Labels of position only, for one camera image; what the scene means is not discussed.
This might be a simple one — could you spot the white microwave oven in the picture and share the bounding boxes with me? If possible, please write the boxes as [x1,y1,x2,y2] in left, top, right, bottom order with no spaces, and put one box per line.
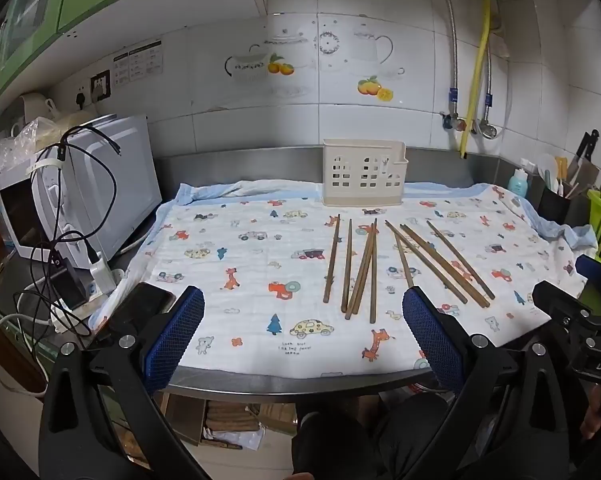
[0,113,162,261]

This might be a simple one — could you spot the clear plastic bag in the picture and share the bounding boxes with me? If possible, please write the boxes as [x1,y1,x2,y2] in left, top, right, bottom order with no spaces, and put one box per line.
[0,116,76,183]

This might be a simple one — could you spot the flexible metal hose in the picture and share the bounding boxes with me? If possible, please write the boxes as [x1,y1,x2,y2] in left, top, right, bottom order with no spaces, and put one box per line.
[481,0,496,126]
[428,0,461,121]

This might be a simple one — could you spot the person's right hand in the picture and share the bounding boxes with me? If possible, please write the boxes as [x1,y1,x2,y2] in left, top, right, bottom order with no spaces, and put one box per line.
[579,382,601,442]

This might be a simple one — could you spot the black wall socket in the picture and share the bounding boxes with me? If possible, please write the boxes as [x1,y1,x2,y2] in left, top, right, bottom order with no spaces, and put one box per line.
[90,70,112,101]

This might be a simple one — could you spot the yellow gas hose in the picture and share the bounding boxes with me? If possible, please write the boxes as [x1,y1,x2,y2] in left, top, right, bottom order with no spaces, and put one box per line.
[459,0,492,160]

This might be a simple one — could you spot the white spatula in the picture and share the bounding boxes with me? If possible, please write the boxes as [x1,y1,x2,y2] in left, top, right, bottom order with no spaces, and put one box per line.
[538,152,561,193]

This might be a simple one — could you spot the cardboard box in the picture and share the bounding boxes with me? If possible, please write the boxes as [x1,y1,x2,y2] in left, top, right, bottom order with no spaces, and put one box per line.
[158,392,206,446]

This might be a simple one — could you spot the brown flat bundle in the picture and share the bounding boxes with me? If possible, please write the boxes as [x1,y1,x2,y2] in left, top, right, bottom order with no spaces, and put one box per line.
[203,400,261,433]

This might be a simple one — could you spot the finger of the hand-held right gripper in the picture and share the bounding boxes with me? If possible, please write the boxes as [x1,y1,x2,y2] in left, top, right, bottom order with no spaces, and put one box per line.
[532,280,599,333]
[575,254,601,291]

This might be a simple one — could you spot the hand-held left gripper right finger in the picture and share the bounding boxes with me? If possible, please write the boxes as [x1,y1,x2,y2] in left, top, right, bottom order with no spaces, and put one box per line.
[402,286,581,480]

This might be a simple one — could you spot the white wall notice sticker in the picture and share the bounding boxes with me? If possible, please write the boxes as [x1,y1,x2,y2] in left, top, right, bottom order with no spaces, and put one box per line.
[112,39,164,86]

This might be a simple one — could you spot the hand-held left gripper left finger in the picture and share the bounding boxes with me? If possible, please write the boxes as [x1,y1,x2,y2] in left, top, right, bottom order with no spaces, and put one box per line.
[39,285,206,480]

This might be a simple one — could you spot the tangled black cables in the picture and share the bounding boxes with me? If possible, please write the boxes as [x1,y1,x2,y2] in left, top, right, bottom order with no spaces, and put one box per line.
[13,126,124,341]

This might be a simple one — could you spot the metal valve with red handle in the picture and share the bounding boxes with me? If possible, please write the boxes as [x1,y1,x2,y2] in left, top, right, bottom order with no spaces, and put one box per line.
[439,110,469,133]

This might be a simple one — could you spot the brown wooden chopstick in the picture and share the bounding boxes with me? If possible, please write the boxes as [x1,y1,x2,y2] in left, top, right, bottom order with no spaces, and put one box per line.
[323,214,342,304]
[344,222,374,321]
[385,219,469,305]
[399,224,485,310]
[341,218,354,313]
[369,217,379,325]
[405,223,492,308]
[393,232,415,290]
[351,221,377,317]
[425,219,496,301]

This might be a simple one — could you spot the person's dark trousers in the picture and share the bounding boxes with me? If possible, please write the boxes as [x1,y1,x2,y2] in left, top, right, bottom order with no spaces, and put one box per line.
[290,392,486,480]

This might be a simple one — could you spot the black-handled cleaver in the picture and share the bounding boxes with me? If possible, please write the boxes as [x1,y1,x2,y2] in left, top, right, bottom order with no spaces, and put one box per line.
[565,130,600,186]

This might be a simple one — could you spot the black smartphone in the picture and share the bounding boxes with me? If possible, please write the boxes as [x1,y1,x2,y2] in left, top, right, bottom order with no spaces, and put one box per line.
[122,282,177,328]

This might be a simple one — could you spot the black power adapter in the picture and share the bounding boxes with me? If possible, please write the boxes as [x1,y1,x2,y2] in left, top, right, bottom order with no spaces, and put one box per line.
[45,257,88,311]

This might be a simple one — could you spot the blue pump bottle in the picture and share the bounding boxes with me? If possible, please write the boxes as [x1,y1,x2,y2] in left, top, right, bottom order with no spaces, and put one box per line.
[509,157,537,198]

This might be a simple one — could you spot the white power strip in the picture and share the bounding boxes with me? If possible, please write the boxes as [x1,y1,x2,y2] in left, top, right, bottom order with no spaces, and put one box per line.
[23,280,126,333]

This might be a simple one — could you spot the green wall cabinet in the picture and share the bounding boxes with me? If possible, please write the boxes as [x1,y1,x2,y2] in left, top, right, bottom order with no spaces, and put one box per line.
[0,0,241,126]

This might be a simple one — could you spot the cream plastic utensil holder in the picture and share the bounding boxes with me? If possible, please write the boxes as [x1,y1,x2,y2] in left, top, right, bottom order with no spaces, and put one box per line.
[322,138,409,208]

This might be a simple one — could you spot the cartoon printed blanket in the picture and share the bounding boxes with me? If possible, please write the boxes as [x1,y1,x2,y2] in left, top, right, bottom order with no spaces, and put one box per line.
[88,180,599,380]

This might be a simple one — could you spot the metal angle valve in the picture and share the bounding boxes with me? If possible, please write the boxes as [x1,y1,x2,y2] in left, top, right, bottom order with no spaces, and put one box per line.
[473,117,499,141]

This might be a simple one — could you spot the white electric kettle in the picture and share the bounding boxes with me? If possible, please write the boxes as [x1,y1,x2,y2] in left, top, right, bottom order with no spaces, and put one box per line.
[18,92,61,126]

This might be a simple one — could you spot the white plug charger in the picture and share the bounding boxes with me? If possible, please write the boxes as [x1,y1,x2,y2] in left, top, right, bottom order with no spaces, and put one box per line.
[88,255,118,296]

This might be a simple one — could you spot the black utensil pot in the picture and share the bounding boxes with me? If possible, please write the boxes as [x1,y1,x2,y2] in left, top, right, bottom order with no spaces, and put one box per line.
[537,185,574,226]

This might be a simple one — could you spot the thin white hose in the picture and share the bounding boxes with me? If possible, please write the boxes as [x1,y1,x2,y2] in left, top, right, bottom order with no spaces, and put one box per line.
[491,35,514,138]

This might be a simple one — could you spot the white cable strap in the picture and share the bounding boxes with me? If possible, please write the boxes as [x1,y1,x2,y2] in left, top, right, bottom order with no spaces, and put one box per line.
[25,157,66,177]

